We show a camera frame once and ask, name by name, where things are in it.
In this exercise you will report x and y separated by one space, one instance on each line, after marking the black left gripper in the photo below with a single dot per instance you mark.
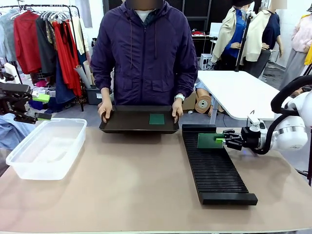
12 100

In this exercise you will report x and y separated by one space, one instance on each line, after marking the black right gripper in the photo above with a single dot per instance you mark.
249 139

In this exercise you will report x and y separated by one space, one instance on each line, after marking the green PCB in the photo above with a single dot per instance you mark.
206 141
157 119

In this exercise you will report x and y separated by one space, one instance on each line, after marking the black plastic tray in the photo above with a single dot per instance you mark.
131 122

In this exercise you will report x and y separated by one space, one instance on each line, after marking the person's left forearm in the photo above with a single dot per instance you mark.
186 78

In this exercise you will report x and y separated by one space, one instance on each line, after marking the person's right forearm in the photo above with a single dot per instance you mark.
102 75

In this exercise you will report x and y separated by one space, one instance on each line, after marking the person's left hand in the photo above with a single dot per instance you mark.
177 111

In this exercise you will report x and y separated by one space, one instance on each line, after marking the person's right hand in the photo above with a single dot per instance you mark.
105 112

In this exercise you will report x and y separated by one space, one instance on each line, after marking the light blue cloth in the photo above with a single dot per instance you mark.
9 131

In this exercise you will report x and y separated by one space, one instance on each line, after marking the navy hanging garment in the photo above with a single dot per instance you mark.
62 85

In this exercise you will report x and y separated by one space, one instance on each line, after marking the black slotted PCB rack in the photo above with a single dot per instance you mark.
217 178

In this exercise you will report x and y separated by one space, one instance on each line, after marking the clear plastic box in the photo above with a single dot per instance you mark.
46 151

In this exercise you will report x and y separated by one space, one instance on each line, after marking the white table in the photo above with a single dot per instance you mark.
239 92

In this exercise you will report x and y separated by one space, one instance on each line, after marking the grey paper roll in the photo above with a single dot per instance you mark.
82 76

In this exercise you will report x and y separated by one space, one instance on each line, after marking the grey storage bin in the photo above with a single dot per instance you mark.
93 96

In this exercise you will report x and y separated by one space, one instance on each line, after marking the red hanging dress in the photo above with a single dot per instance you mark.
67 56

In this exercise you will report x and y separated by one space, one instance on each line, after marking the dark grey hanging garment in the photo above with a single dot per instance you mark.
46 46

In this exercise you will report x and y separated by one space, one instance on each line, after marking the red hanging jacket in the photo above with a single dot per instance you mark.
26 41

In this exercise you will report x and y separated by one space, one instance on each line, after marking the white wristwatch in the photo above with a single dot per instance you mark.
180 97

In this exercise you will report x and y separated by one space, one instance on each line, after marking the grey hanging shirt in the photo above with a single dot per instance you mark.
7 34

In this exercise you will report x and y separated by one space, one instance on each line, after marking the cream hanging garment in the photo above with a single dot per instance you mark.
78 34

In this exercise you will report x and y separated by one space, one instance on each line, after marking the black metal clothes rack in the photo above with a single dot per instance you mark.
73 29

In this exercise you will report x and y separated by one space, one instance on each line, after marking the black tripod pole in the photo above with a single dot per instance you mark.
243 41

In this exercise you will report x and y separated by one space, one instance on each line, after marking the mannequin in cream jacket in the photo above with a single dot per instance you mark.
258 36

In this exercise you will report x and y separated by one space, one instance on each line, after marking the mannequin in beige coat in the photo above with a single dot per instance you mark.
231 31

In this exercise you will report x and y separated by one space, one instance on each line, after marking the yellow garment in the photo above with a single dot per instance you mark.
308 56

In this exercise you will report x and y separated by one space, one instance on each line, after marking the mannequin in pink top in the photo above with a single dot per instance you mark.
299 48

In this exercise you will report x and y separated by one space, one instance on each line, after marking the person in purple jacket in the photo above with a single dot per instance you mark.
143 56

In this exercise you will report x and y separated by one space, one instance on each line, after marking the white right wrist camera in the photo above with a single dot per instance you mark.
254 122

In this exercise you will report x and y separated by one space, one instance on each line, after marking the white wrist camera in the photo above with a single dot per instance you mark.
9 68
254 122

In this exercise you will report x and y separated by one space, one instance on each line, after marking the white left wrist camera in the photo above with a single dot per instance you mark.
9 68

